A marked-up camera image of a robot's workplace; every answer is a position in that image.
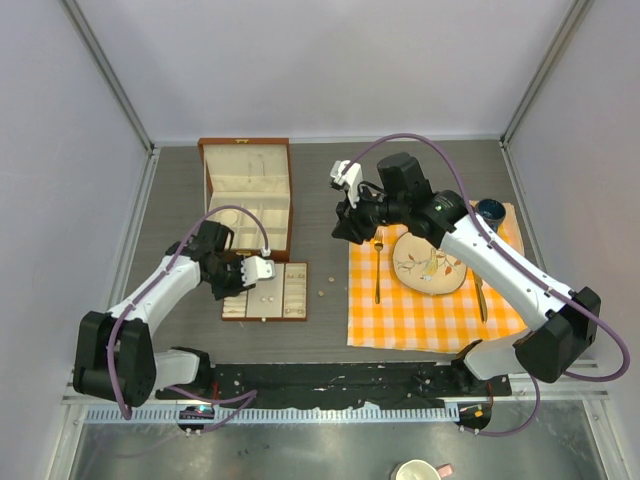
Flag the brown jewelry tray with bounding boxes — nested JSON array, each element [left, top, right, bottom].
[[221, 262, 308, 322]]

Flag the gold fork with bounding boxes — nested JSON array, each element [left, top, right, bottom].
[[373, 228, 384, 305]]

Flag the white pink mug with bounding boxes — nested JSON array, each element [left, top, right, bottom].
[[389, 459, 454, 480]]

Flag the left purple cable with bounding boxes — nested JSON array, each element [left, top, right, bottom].
[[108, 205, 274, 434]]

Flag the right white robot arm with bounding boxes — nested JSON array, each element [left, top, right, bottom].
[[330, 152, 601, 395]]

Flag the yellow checkered cloth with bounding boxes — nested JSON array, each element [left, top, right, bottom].
[[347, 226, 525, 353]]

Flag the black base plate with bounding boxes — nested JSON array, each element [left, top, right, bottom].
[[182, 362, 512, 410]]

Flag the dark blue bowl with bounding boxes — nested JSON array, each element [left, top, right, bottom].
[[474, 198, 507, 232]]

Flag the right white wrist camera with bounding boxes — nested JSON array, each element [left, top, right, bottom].
[[330, 160, 363, 208]]

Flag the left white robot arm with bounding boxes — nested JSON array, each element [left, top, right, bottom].
[[72, 221, 274, 415]]

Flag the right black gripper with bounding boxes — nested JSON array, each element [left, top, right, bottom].
[[333, 182, 408, 245]]

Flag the bird pattern plate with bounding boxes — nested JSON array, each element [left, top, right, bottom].
[[392, 232, 468, 296]]

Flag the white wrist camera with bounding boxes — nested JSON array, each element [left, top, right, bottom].
[[330, 160, 363, 208], [240, 251, 276, 288]]

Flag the gold knife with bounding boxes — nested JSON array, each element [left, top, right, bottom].
[[474, 276, 488, 323]]

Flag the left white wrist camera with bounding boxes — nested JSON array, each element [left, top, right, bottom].
[[240, 251, 276, 288]]

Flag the brown jewelry box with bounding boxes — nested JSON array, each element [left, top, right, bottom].
[[198, 137, 293, 262]]

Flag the white cable duct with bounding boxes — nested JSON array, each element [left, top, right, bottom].
[[84, 403, 460, 425]]

